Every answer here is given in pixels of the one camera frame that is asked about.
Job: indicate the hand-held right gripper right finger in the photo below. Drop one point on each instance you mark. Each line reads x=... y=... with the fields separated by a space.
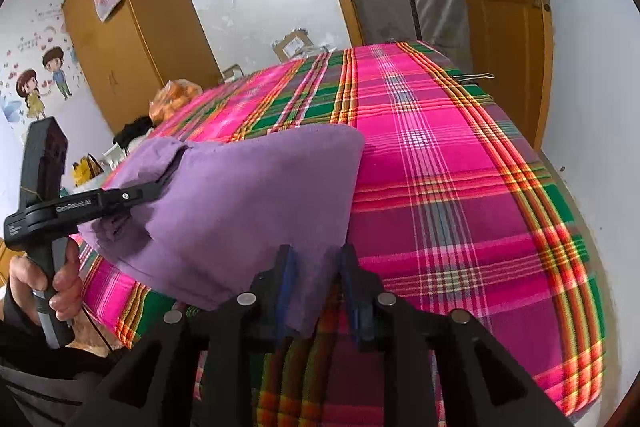
x=351 y=302

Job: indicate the purple fleece garment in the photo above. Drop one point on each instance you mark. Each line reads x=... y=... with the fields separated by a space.
x=240 y=207

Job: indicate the cartoon wall sticker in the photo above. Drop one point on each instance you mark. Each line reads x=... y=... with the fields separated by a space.
x=30 y=92

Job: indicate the black cloth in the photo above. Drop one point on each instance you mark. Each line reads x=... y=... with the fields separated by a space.
x=132 y=132

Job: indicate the yellow paper bag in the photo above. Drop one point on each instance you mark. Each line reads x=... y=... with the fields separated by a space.
x=87 y=172

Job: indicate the pink green plaid blanket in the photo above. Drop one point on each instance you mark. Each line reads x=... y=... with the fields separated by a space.
x=450 y=187

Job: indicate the person's left hand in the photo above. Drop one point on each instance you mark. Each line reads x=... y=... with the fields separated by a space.
x=67 y=287

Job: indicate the brown cardboard box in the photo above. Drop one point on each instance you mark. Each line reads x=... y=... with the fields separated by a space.
x=295 y=46

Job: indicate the wooden door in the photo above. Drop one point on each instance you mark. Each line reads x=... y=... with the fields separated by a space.
x=500 y=32

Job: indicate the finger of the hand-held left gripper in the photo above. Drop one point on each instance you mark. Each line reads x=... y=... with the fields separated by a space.
x=130 y=196

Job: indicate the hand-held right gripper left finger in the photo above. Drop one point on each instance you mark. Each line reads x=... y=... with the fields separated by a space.
x=287 y=294

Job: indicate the wooden wardrobe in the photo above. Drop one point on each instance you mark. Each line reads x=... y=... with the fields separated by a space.
x=135 y=32

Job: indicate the brown fleece blanket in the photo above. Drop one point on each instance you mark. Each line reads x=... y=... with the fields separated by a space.
x=87 y=343

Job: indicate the bag of oranges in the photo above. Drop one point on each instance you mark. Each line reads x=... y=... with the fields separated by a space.
x=172 y=99

